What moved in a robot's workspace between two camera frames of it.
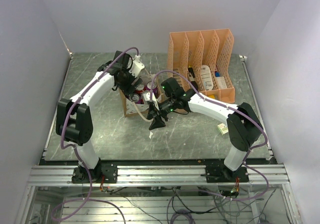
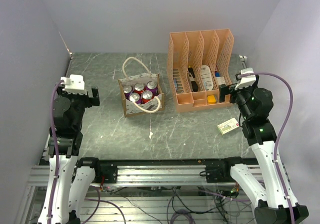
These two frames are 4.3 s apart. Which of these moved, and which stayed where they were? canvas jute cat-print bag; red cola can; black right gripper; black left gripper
Moved: black left gripper; black right gripper
Stayed: red cola can; canvas jute cat-print bag
